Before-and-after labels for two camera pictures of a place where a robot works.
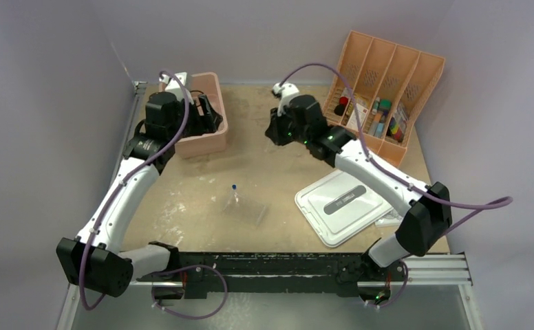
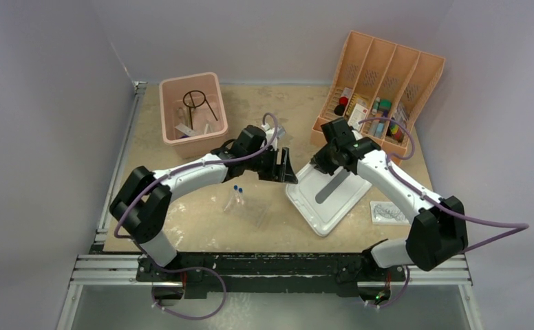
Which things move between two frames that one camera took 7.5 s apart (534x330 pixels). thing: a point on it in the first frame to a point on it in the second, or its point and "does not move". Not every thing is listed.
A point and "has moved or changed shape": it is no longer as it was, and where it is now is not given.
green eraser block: [385, 104] does not move
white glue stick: [376, 105] does not move
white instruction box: [352, 123] does not move
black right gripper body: [285, 130] to [326, 159]
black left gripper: [206, 124] to [278, 172]
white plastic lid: [339, 205] has moved or changed shape
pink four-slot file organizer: [379, 93] does not move
